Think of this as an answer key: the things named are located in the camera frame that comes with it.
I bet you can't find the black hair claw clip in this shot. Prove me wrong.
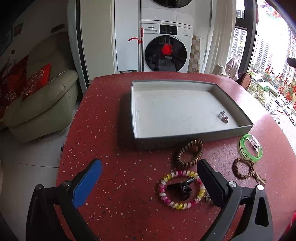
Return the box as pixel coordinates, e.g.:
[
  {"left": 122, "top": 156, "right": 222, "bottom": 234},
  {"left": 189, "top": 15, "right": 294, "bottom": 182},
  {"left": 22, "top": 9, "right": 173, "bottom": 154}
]
[{"left": 166, "top": 177, "right": 195, "bottom": 201}]

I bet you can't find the red embroidered cushion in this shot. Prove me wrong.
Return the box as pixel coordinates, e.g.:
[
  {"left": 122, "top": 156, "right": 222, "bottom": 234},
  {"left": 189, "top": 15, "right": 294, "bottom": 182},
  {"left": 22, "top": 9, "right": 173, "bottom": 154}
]
[{"left": 22, "top": 63, "right": 52, "bottom": 101}]

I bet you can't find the brown round chair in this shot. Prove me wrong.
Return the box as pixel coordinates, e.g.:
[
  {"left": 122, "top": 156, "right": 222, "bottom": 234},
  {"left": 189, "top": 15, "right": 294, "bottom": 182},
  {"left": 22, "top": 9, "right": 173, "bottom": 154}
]
[{"left": 236, "top": 73, "right": 251, "bottom": 90}]

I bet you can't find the braided tan rope bracelet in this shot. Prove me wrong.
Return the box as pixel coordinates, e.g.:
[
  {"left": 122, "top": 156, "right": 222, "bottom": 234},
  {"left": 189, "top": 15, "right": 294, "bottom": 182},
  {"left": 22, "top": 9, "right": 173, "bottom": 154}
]
[{"left": 232, "top": 157, "right": 255, "bottom": 180}]

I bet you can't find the upper white dryer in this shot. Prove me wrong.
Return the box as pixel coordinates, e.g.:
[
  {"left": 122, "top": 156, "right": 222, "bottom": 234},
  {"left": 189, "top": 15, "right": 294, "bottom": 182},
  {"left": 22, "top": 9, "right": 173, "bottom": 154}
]
[{"left": 140, "top": 0, "right": 195, "bottom": 26}]

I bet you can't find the grey jewelry tray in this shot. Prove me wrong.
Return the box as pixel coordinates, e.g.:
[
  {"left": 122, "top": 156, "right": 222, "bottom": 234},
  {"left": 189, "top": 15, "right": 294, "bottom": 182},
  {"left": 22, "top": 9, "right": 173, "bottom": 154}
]
[{"left": 130, "top": 80, "right": 253, "bottom": 150}]

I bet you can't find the pink heart crystal pendant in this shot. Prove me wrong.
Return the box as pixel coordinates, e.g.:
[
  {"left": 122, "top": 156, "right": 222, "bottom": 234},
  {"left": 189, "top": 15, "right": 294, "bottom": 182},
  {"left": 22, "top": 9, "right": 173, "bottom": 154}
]
[{"left": 219, "top": 111, "right": 229, "bottom": 123}]

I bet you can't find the beige leather sofa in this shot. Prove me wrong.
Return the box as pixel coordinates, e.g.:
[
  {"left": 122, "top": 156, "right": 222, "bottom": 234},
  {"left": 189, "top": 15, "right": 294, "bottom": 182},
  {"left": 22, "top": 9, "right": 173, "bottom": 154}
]
[{"left": 1, "top": 32, "right": 78, "bottom": 143}]

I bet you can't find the silver star hair clip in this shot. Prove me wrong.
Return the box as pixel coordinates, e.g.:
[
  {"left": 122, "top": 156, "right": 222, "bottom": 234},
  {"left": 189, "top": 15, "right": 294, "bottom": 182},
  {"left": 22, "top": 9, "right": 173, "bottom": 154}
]
[{"left": 204, "top": 192, "right": 212, "bottom": 202}]

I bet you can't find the red handled mop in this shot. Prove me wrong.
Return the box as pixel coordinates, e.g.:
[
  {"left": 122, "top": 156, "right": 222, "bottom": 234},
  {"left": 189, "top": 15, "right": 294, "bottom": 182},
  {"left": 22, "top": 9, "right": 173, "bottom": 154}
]
[{"left": 128, "top": 27, "right": 144, "bottom": 72}]

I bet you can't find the brown spiral coil hair tie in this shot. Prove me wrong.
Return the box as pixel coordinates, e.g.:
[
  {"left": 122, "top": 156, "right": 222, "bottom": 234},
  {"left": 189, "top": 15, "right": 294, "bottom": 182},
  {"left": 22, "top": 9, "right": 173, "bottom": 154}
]
[{"left": 174, "top": 139, "right": 204, "bottom": 169}]

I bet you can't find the white tall cabinet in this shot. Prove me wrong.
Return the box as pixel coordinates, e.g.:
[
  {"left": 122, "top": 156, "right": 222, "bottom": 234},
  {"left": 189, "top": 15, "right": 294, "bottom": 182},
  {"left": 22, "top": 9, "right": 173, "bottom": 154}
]
[{"left": 80, "top": 0, "right": 141, "bottom": 82}]

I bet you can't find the lower white washing machine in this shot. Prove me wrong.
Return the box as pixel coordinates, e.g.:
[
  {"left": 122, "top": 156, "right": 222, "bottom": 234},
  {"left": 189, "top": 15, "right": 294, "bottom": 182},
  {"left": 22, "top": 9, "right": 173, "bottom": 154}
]
[{"left": 140, "top": 20, "right": 193, "bottom": 73}]

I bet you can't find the green translucent bangle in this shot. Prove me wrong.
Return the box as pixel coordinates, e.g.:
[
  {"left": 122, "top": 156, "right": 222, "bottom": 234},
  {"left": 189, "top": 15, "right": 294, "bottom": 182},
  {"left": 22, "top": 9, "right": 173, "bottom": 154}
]
[{"left": 239, "top": 134, "right": 263, "bottom": 163}]

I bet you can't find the red blanket on sofa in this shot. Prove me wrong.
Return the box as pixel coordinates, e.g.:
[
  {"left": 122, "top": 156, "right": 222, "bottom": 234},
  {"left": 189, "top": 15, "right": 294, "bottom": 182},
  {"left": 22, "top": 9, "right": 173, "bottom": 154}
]
[{"left": 1, "top": 55, "right": 29, "bottom": 121}]

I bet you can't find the pink yellow coil hair tie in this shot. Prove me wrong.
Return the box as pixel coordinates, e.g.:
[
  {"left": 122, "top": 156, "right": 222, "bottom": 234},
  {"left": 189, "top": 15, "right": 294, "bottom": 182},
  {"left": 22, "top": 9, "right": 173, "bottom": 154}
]
[{"left": 158, "top": 170, "right": 207, "bottom": 210}]

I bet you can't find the checkered cloth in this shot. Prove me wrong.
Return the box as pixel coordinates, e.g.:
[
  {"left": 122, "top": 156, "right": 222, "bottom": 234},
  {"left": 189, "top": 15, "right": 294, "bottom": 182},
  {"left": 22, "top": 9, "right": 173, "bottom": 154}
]
[{"left": 188, "top": 35, "right": 200, "bottom": 73}]

